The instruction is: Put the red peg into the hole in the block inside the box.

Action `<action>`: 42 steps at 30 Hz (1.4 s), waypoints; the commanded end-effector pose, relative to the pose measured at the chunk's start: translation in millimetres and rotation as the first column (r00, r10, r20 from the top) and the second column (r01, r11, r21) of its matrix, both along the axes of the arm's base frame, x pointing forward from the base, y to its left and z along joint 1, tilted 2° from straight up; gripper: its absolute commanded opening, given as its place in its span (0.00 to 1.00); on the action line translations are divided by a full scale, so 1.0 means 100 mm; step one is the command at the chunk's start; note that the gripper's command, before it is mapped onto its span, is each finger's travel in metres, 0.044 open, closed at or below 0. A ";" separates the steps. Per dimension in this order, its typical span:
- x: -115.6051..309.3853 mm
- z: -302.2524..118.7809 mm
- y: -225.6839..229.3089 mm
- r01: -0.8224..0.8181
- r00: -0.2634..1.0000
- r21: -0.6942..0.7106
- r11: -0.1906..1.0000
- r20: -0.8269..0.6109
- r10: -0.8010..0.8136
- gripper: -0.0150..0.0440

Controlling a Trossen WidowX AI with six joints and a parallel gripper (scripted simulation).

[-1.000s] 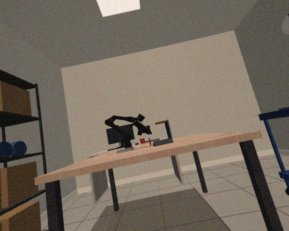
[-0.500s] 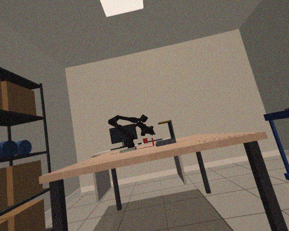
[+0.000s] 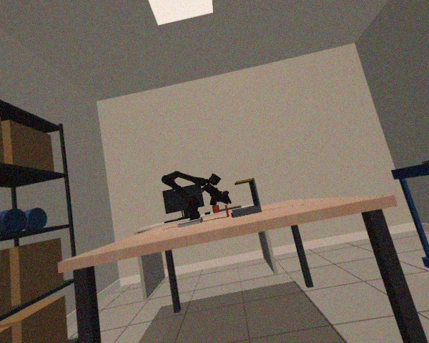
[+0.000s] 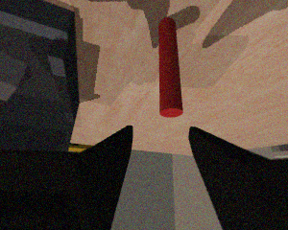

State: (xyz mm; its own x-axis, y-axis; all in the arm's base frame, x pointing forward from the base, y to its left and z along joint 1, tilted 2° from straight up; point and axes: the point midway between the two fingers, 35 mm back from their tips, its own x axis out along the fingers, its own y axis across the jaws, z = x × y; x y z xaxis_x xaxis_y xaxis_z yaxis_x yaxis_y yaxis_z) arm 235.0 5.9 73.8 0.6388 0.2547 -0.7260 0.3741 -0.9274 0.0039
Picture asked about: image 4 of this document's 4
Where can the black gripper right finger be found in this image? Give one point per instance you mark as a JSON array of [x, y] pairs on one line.
[[248, 191]]

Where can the dark red peg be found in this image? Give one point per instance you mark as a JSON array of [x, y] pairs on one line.
[[170, 101]]

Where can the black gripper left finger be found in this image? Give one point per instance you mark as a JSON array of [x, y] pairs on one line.
[[93, 177]]

